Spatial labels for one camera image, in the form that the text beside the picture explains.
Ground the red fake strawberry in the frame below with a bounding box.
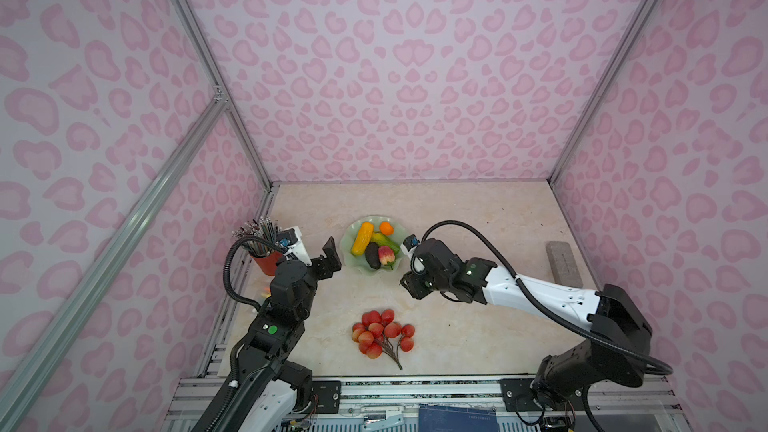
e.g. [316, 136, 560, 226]
[378, 245, 396, 270]

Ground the dark fake avocado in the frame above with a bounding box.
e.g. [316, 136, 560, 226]
[364, 242, 381, 270]

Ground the yellow orange fake mango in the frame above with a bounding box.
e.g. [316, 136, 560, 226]
[350, 221, 375, 257]

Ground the green yellow fake cucumber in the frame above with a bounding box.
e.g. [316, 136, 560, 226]
[371, 232, 400, 256]

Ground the red fake cherry bunch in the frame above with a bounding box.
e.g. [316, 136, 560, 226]
[350, 309, 416, 370]

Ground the small orange fake tangerine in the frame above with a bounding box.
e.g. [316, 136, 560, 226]
[379, 221, 394, 236]

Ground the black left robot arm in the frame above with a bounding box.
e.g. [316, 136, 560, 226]
[193, 228, 342, 431]

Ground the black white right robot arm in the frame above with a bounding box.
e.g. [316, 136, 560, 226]
[400, 221, 673, 428]

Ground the light green wavy fruit bowl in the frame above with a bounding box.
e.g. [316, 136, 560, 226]
[340, 215, 410, 275]

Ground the red metal pencil cup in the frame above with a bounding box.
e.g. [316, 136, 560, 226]
[252, 252, 283, 277]

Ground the bundle of coloured pencils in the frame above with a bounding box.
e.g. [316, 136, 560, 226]
[232, 217, 280, 258]

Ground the grey rectangular stone block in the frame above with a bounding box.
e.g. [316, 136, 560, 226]
[545, 241, 583, 289]

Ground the blue notebook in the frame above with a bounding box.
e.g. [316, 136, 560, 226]
[418, 404, 499, 432]

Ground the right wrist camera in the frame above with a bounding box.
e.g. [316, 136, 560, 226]
[401, 234, 420, 257]

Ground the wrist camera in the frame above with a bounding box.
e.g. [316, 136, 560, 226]
[401, 234, 420, 257]
[277, 226, 311, 266]

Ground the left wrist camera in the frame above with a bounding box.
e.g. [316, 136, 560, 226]
[277, 226, 311, 266]

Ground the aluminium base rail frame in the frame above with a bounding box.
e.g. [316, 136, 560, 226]
[158, 373, 694, 432]

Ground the aluminium diagonal frame bar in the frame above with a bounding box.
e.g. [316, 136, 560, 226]
[1, 86, 226, 431]

